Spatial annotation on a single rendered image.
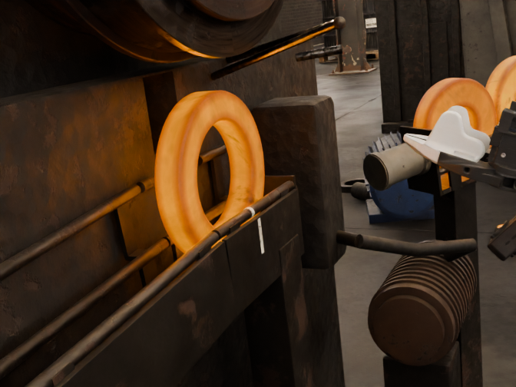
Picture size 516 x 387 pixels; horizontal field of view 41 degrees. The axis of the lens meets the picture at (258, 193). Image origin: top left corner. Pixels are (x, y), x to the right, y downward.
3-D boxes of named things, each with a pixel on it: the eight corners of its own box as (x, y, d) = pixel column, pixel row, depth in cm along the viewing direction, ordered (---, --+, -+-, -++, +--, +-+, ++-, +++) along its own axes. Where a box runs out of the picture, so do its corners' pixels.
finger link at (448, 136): (415, 97, 77) (497, 119, 74) (401, 147, 80) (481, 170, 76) (407, 101, 75) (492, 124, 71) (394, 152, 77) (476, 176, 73)
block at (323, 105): (262, 269, 100) (243, 106, 94) (284, 249, 107) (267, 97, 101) (331, 272, 95) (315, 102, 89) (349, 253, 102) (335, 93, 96)
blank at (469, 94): (405, 91, 107) (420, 93, 104) (476, 67, 114) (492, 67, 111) (419, 184, 112) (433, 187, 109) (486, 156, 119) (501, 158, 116)
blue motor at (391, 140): (370, 233, 281) (364, 152, 272) (363, 196, 336) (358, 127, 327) (447, 227, 277) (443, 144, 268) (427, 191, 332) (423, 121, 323)
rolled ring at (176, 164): (256, 80, 81) (231, 81, 82) (168, 106, 65) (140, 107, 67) (272, 228, 85) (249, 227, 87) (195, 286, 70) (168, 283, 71)
